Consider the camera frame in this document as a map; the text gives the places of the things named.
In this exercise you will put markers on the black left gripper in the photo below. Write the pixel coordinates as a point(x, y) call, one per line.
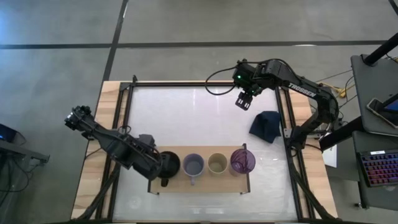
point(149, 161)

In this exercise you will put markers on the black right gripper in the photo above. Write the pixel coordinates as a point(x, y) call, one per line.
point(253, 77)

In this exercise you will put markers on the black mug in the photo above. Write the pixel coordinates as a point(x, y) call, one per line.
point(173, 165)

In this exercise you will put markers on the lavender mug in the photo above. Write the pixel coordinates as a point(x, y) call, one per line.
point(193, 166)

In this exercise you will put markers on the cream cup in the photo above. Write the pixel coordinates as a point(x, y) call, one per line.
point(217, 163)

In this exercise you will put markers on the purple transparent tumbler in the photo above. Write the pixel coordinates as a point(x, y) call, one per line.
point(243, 160)

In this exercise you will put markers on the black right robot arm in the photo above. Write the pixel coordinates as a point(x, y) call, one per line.
point(304, 88)

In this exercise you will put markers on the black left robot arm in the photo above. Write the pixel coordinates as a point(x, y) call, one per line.
point(109, 143)

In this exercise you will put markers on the dark blue cloth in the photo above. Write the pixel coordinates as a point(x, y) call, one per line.
point(265, 126)

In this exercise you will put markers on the wooden tray board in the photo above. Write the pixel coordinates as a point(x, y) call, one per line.
point(211, 183)

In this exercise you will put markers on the white paper sheet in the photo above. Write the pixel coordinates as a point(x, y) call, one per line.
point(330, 158)

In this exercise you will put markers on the smartphone with light case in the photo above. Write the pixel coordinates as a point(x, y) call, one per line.
point(381, 112)

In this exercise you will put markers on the grey side table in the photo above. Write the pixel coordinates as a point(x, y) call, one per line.
point(21, 151)

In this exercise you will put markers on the black pole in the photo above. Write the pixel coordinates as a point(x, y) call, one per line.
point(381, 51)

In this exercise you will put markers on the dark tablet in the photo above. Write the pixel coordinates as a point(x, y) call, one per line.
point(392, 104)

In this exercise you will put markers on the backlit keyboard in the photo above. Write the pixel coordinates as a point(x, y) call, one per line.
point(379, 168)

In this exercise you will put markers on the black device with blue light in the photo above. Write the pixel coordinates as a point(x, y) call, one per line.
point(7, 133)

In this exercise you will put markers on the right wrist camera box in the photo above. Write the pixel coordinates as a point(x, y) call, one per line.
point(238, 77)

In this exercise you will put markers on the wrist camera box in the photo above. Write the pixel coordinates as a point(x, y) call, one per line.
point(238, 77)
point(146, 139)

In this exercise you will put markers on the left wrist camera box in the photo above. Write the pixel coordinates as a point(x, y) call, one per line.
point(146, 139)

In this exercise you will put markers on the black aluminium table frame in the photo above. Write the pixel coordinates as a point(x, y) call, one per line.
point(186, 84)

